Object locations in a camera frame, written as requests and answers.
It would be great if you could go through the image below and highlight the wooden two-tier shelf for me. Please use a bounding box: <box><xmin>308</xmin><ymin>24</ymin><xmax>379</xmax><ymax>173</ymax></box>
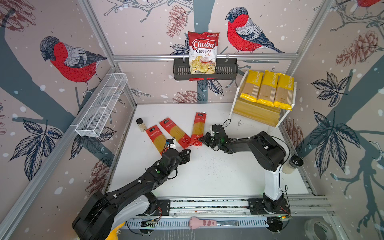
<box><xmin>229</xmin><ymin>70</ymin><xmax>291</xmax><ymax>133</ymax></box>

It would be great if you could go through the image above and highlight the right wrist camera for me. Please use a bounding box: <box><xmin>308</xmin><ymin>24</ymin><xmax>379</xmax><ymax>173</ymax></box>
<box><xmin>211</xmin><ymin>125</ymin><xmax>222</xmax><ymax>137</ymax></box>

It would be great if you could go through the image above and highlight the black hanging wire basket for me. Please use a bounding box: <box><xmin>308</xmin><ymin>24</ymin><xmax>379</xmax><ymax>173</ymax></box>
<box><xmin>173</xmin><ymin>58</ymin><xmax>238</xmax><ymax>81</ymax></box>

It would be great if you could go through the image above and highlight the clear tape roll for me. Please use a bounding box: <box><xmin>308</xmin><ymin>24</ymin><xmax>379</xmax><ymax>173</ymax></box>
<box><xmin>305</xmin><ymin>219</ymin><xmax>337</xmax><ymax>240</ymax></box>

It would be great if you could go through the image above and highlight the spice jar black lid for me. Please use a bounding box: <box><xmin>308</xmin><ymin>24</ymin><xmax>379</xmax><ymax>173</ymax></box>
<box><xmin>136</xmin><ymin>118</ymin><xmax>147</xmax><ymax>132</ymax></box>
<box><xmin>282</xmin><ymin>156</ymin><xmax>304</xmax><ymax>175</ymax></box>

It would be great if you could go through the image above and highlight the yellow pasta bag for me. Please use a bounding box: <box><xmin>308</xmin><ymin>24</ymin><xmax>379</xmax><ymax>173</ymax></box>
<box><xmin>257</xmin><ymin>71</ymin><xmax>279</xmax><ymax>107</ymax></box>
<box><xmin>240</xmin><ymin>70</ymin><xmax>264</xmax><ymax>103</ymax></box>
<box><xmin>274</xmin><ymin>74</ymin><xmax>295</xmax><ymax>111</ymax></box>

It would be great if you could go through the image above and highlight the Chuba cassava chips bag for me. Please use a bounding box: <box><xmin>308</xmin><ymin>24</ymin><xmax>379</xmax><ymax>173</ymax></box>
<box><xmin>188</xmin><ymin>32</ymin><xmax>220</xmax><ymax>75</ymax></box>

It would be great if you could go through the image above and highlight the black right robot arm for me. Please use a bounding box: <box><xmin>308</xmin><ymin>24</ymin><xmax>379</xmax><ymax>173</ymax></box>
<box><xmin>199</xmin><ymin>125</ymin><xmax>287</xmax><ymax>213</ymax></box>

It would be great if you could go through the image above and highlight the yellow plush toy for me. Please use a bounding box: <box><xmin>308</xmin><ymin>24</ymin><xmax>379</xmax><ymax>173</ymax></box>
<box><xmin>106</xmin><ymin>223</ymin><xmax>125</xmax><ymax>240</ymax></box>

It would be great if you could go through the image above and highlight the pink handled scraper tool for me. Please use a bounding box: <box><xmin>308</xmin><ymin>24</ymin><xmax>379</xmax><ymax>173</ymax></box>
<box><xmin>189</xmin><ymin>217</ymin><xmax>240</xmax><ymax>230</ymax></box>

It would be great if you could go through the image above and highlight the red spaghetti bag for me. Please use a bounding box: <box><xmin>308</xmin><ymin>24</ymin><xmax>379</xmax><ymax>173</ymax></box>
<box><xmin>190</xmin><ymin>113</ymin><xmax>207</xmax><ymax>147</ymax></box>
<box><xmin>146</xmin><ymin>125</ymin><xmax>167</xmax><ymax>155</ymax></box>
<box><xmin>160</xmin><ymin>118</ymin><xmax>191</xmax><ymax>149</ymax></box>

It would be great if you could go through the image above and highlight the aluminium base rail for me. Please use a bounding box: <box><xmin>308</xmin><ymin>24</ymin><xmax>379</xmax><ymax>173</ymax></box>
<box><xmin>111</xmin><ymin>195</ymin><xmax>335</xmax><ymax>230</ymax></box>

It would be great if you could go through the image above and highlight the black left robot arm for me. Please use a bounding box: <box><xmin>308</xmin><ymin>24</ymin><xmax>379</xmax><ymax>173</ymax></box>
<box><xmin>72</xmin><ymin>149</ymin><xmax>191</xmax><ymax>240</ymax></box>

